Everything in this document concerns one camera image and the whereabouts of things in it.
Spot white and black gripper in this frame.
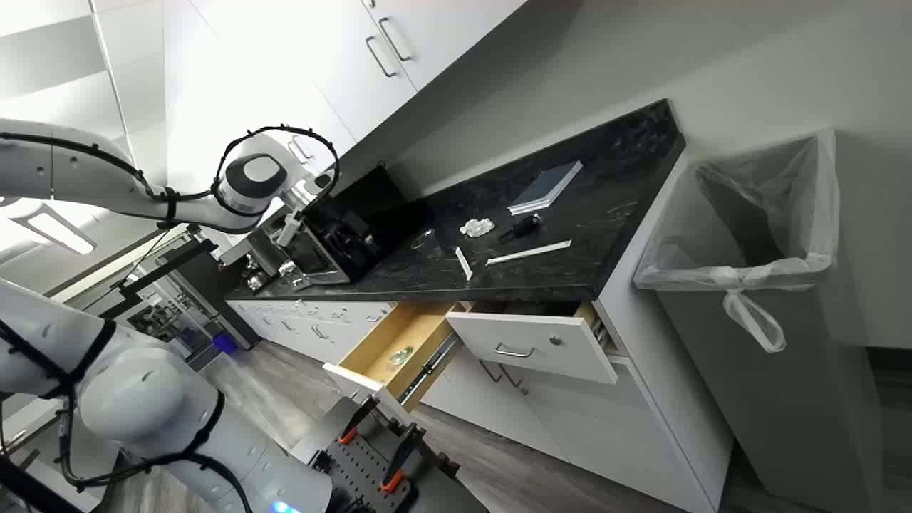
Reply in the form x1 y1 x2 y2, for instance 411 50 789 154
280 177 334 230

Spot silver toaster oven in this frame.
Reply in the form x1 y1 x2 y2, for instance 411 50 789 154
266 221 357 290

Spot dark equipment rack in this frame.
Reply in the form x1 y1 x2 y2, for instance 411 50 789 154
112 237 263 374

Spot open wooden drawer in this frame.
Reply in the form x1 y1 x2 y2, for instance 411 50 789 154
320 300 471 422

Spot long white stick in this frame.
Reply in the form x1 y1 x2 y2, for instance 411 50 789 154
484 237 576 268

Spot black clamp with orange grip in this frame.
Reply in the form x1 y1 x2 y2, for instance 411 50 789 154
375 425 432 498
334 395 385 451

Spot blue flat book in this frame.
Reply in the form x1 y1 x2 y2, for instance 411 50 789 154
504 157 588 218

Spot rectangular ceiling light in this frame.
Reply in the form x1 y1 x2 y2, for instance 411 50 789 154
12 206 99 260

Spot open white drawer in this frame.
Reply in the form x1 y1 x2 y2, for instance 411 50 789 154
445 300 622 387

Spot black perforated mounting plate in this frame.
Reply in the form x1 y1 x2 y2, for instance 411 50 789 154
310 434 421 513

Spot white base cabinet unit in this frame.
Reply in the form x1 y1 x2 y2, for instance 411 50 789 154
226 143 735 513

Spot clear plastic trash bag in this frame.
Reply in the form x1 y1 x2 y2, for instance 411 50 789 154
632 131 843 357

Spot grey trash bin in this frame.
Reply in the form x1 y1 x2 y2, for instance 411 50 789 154
651 124 891 513

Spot metal wall cabinet handle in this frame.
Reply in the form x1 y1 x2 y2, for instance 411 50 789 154
375 13 417 64
286 131 317 169
363 35 401 82

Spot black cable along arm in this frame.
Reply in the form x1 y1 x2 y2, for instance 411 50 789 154
0 123 343 513

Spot white wall cabinets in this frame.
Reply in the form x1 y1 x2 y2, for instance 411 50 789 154
160 0 531 193

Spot metal drawer handle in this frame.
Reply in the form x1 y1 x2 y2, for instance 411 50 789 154
491 340 542 364

